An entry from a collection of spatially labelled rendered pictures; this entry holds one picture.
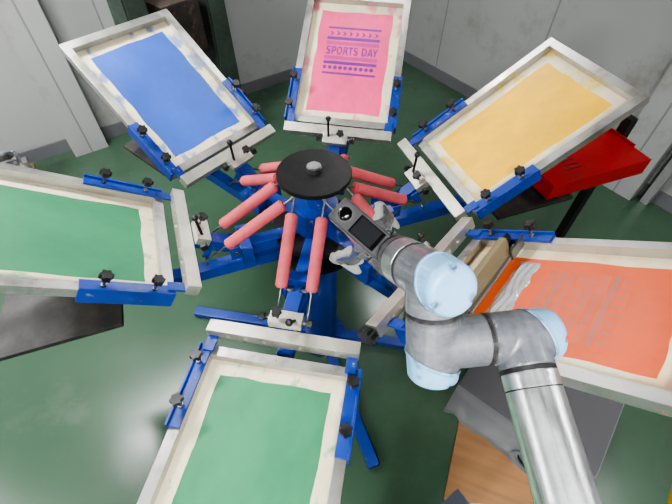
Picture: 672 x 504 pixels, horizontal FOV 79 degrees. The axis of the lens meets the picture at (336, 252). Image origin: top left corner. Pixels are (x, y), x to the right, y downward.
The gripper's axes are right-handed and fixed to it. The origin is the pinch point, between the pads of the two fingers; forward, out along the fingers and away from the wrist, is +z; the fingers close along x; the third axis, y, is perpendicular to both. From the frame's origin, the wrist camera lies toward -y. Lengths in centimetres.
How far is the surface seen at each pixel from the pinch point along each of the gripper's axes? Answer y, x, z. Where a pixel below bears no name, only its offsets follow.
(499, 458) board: 178, -31, 75
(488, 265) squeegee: 61, 25, 36
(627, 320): 76, 32, -2
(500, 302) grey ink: 68, 17, 29
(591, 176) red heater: 109, 105, 82
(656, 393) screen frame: 69, 16, -22
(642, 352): 75, 25, -11
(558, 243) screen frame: 75, 48, 34
